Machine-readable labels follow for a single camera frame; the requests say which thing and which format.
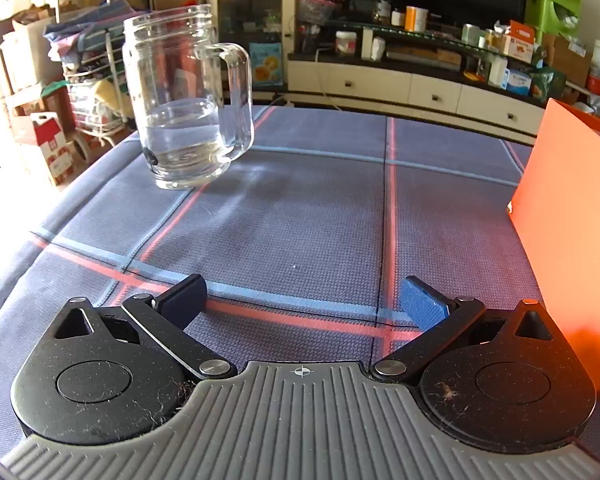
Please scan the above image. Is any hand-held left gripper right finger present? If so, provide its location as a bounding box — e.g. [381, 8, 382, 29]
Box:
[370, 275, 553, 383]

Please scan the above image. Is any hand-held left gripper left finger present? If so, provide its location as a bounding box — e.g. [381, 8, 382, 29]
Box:
[52, 274, 238, 381]

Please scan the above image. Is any orange storage box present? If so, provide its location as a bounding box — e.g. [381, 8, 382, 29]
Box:
[507, 99, 600, 396]

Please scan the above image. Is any blue checked tablecloth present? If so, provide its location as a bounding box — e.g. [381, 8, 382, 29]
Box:
[0, 105, 600, 461]

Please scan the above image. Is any clear glass jar mug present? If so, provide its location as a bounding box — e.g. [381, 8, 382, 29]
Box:
[122, 4, 255, 191]

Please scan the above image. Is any red house print carton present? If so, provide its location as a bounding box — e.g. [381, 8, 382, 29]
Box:
[10, 111, 79, 187]

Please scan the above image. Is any cream television stand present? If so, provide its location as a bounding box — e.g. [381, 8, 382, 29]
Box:
[286, 20, 548, 137]

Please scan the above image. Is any blue and white box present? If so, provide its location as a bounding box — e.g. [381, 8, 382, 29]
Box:
[505, 69, 534, 95]

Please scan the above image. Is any blue snack bag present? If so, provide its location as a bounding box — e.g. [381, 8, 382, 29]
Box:
[250, 42, 285, 87]

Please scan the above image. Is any green snack bag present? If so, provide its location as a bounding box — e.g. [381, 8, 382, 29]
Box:
[530, 67, 567, 102]

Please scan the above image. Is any orange and white carton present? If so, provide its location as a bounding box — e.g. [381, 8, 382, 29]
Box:
[509, 20, 537, 62]

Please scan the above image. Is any glass door cabinet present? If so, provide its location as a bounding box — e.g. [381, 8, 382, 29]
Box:
[206, 0, 301, 103]

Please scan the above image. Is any plain cardboard box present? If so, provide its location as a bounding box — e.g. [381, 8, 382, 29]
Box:
[0, 5, 57, 93]

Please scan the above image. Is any pink plastic basket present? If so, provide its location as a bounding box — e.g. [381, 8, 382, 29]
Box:
[298, 0, 339, 24]

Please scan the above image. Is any wire shopping trolley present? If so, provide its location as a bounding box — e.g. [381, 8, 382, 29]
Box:
[55, 0, 137, 148]

